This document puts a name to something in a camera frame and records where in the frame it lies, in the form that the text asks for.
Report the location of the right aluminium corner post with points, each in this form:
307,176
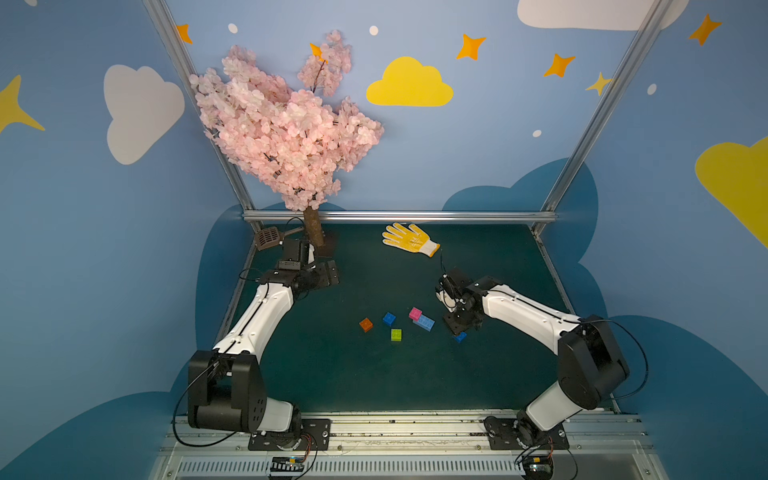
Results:
641,44

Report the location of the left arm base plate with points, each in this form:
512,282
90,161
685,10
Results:
312,433

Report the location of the yellow white work glove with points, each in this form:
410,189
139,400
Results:
409,238

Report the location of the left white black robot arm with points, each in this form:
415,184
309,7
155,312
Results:
226,390

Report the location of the dark blue square lego brick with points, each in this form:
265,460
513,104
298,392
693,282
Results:
389,318

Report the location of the pink cherry blossom tree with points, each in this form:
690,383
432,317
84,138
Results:
290,140

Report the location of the light blue long lego brick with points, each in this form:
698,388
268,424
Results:
425,323

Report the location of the brown plastic scoop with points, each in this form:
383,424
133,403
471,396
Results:
270,237

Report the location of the pink square lego brick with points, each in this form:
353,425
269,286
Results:
415,313

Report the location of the right electronics board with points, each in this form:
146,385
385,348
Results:
537,468

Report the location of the electronics board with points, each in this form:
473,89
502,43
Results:
537,468
287,468

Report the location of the rear horizontal aluminium bar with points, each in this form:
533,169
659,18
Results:
441,217

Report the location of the orange square lego brick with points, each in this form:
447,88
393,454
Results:
366,325

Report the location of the left electronics board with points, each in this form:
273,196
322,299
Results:
287,468

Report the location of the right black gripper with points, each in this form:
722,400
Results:
458,321

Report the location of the aluminium rail front frame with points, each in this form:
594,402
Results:
437,444

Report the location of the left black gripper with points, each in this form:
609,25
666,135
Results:
327,274

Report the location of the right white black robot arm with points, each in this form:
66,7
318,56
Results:
590,363

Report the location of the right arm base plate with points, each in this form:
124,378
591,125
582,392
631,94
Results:
506,433

